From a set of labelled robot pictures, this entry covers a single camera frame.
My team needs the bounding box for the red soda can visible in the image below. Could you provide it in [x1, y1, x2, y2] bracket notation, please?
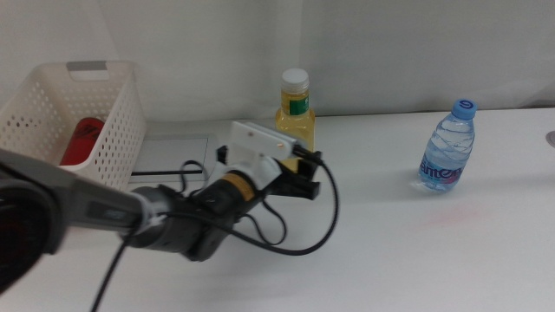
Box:
[59, 116, 106, 166]

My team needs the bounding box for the yellow liquid bottle white cap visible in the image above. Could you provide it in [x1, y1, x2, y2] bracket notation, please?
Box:
[275, 68, 317, 174]

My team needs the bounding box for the grey rectangular table cable hatch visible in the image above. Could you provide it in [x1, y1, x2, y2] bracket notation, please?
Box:
[131, 133, 219, 183]

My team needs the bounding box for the clear water bottle blue cap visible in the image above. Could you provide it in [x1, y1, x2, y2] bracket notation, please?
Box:
[411, 98, 479, 193]

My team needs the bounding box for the white perforated plastic basket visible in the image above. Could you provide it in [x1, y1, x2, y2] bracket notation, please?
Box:
[0, 60, 147, 192]

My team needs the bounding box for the white backdrop curtain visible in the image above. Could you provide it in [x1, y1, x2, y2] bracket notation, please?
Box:
[0, 0, 555, 123]

